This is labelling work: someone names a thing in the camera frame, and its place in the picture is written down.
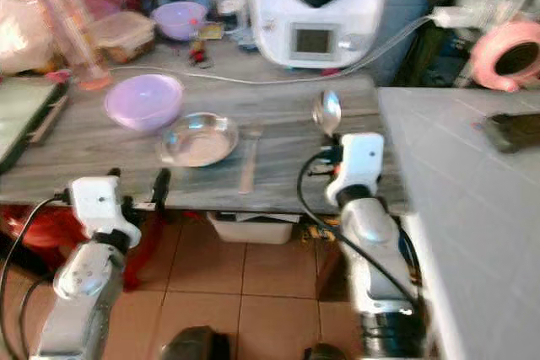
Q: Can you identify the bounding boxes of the white plastic bag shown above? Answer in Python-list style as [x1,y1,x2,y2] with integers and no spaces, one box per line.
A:
[0,0,55,76]

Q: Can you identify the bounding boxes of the pink tape roll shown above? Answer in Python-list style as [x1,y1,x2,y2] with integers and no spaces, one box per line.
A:
[469,19,540,94]

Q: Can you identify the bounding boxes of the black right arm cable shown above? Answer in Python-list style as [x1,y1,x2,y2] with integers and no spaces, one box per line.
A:
[297,151,423,306]

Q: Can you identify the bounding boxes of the white kitchen food processor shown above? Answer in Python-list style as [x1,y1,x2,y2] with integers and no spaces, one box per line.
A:
[248,0,433,71]

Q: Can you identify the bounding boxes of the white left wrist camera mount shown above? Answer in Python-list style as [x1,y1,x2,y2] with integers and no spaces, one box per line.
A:
[69,176,142,248]

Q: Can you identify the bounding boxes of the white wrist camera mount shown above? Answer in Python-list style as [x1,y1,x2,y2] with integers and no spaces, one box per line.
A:
[69,176,142,248]
[327,132,386,206]

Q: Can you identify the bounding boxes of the white power plug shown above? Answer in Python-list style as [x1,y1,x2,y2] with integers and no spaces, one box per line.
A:
[430,5,487,30]

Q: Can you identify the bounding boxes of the dark right robot foot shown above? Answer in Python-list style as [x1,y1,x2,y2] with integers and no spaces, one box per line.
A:
[302,342,348,360]

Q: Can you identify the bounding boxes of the flat steel cutlery piece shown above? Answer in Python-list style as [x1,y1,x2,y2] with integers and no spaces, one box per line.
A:
[237,127,263,195]

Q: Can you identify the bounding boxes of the steel spoon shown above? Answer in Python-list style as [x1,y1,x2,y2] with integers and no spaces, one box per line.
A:
[311,89,343,138]

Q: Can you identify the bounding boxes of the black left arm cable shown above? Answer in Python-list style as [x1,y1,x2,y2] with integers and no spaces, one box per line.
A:
[0,193,72,360]

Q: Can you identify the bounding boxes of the red plastic bag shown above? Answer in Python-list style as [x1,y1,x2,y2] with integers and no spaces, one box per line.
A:
[3,204,81,272]

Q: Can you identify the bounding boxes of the white plastic tub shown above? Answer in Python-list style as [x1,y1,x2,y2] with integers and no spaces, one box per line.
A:
[206,212,298,246]

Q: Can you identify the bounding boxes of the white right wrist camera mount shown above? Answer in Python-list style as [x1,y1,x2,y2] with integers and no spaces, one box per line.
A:
[327,132,386,206]

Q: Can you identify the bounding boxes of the small purple bowl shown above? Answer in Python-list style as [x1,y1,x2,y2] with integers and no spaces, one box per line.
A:
[151,1,208,41]

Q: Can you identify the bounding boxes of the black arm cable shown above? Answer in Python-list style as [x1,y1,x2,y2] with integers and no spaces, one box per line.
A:
[0,193,72,360]
[297,151,423,306]

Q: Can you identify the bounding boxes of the large purple plastic bowl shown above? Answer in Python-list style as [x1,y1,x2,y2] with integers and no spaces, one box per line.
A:
[103,73,185,132]

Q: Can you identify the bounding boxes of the pink transparent drink bottle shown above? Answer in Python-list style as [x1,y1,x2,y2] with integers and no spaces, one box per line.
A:
[7,0,112,92]

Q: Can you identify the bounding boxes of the dark left robot foot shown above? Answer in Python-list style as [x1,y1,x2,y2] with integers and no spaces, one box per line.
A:
[159,325,230,360]

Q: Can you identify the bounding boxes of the clear plastic food container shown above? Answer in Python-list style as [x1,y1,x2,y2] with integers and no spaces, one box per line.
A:
[89,10,156,63]

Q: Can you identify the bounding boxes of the dark robot foot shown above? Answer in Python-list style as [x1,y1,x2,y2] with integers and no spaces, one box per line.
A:
[159,325,230,360]
[302,342,348,360]

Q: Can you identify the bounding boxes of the shallow steel bowl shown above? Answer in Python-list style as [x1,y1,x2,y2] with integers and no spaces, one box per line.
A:
[155,112,240,168]

